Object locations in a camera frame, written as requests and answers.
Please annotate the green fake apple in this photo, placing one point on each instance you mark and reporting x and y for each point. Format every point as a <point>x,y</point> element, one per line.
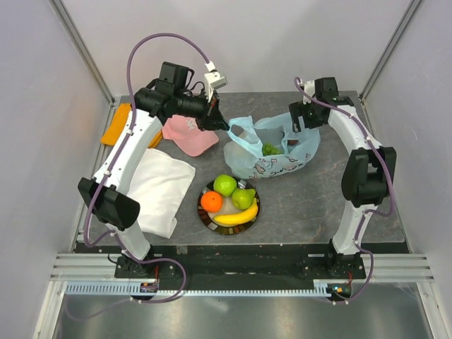
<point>224,185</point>

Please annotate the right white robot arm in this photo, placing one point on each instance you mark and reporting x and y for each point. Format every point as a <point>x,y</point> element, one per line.
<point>368,175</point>

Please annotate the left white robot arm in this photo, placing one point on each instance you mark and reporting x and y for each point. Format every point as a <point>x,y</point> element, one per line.
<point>106,193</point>

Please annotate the light blue plastic bag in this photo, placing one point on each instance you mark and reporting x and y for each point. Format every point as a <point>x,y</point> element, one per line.
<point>243,154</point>

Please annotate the pink baseball cap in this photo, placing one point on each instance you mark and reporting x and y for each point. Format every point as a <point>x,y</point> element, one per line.
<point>184,132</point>

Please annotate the green fake grapes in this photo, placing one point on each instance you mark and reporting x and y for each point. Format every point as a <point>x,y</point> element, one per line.
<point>270,150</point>

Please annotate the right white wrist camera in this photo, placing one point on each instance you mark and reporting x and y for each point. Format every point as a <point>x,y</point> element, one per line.
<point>309,91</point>

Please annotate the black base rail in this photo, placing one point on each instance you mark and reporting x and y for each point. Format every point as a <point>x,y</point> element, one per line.
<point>311,262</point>

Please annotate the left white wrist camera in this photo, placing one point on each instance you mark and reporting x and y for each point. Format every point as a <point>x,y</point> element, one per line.
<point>214,79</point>

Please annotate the orange folded cloth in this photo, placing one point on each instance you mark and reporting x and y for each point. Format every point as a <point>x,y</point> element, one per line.
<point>112,134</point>

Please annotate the white folded cloth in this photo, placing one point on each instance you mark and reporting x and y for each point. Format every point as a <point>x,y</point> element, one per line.
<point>159,185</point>

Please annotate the dark rimmed beige plate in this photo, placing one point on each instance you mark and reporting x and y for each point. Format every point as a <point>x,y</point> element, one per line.
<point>208,219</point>

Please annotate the green fake pear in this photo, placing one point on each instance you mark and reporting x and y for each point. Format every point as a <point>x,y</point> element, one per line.
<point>243,198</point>

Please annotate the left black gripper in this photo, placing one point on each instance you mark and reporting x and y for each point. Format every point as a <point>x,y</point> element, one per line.
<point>212,120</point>

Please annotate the orange fake fruit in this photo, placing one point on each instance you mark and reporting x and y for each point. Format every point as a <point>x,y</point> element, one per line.
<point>211,202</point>

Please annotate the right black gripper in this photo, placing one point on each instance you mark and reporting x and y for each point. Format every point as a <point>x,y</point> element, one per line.
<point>297,109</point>

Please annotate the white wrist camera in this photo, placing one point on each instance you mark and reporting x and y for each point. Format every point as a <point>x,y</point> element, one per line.
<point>309,91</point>
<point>214,79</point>

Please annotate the yellow fake banana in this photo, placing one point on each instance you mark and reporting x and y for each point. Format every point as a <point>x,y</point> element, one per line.
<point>239,218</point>

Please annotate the white slotted cable duct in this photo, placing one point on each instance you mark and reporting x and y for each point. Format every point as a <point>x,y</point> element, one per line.
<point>140,289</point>

